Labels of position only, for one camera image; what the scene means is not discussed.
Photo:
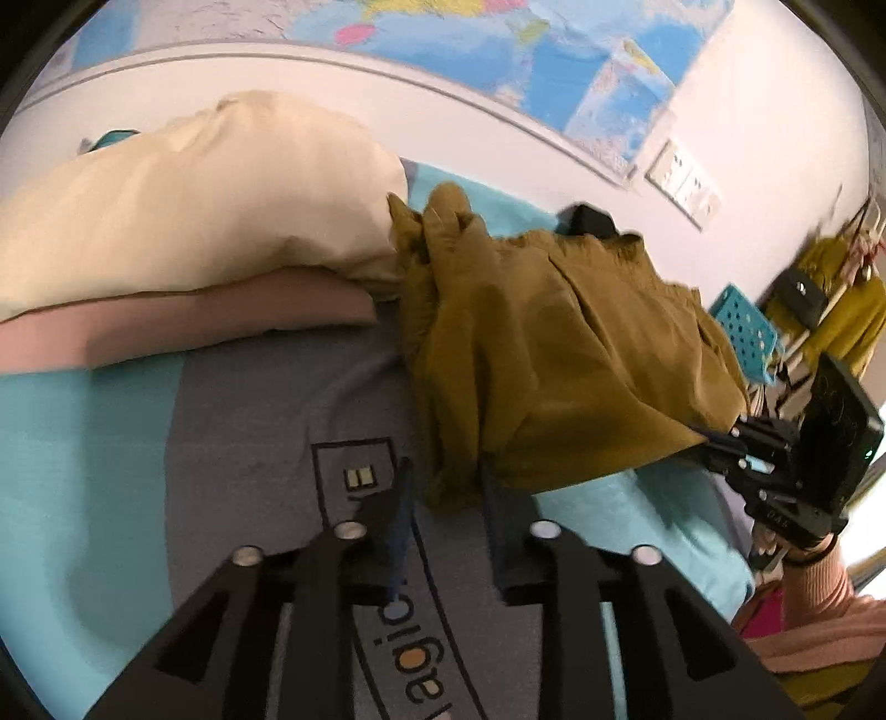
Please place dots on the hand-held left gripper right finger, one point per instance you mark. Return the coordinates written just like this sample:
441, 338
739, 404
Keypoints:
500, 533

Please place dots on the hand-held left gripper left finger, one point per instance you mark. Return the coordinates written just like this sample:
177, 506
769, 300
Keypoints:
396, 526

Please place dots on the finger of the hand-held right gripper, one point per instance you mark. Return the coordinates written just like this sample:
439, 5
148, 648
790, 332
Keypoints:
761, 433
727, 453

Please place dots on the olive button-up shirt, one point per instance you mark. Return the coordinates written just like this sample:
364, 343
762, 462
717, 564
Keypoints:
554, 360

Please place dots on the person's right forearm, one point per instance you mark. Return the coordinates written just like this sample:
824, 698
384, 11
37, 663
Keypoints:
824, 609

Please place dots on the white clothes rack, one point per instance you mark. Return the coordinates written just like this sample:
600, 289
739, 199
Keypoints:
817, 325

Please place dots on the person's right hand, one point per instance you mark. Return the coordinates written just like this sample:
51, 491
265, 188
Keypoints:
768, 547

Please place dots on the teal perforated plastic basket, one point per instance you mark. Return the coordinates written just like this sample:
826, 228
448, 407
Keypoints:
744, 332

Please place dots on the black bag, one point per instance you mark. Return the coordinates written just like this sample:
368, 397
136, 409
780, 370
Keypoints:
799, 296

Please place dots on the hanging mustard garment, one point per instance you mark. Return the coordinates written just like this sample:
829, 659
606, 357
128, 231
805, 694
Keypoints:
848, 298

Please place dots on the teal and grey bed sheet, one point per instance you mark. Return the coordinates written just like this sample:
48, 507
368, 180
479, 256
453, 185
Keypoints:
207, 429

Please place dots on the small black object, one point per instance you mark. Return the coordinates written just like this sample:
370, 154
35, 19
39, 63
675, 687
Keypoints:
592, 220

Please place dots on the pink pillow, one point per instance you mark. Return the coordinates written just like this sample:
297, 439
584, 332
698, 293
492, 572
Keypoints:
173, 318

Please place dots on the cream pillow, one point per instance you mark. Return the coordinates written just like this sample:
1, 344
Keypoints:
187, 201

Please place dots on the white wall switch panel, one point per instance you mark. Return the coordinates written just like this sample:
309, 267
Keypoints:
684, 183

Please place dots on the colourful wall map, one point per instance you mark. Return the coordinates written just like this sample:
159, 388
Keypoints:
519, 62

